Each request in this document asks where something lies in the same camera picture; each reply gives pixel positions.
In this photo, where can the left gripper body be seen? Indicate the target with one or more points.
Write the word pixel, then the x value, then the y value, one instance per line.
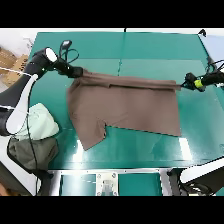
pixel 76 72

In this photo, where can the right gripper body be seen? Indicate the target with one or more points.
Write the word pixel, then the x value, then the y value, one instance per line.
pixel 191 81

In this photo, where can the brown T-shirt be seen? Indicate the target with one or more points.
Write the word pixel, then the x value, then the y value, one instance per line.
pixel 126 103

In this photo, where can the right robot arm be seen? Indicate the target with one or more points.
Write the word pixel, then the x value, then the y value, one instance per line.
pixel 213 78

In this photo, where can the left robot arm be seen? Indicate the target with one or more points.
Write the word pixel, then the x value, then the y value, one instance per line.
pixel 36 64

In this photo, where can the pale green garment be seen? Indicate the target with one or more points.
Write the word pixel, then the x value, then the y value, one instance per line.
pixel 41 121

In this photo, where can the brown cardboard box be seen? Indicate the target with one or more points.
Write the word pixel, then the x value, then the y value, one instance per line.
pixel 11 65

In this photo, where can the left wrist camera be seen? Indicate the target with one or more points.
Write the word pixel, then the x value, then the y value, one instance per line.
pixel 66 44

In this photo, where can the silver frame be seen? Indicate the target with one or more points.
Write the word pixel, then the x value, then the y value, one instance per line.
pixel 106 183

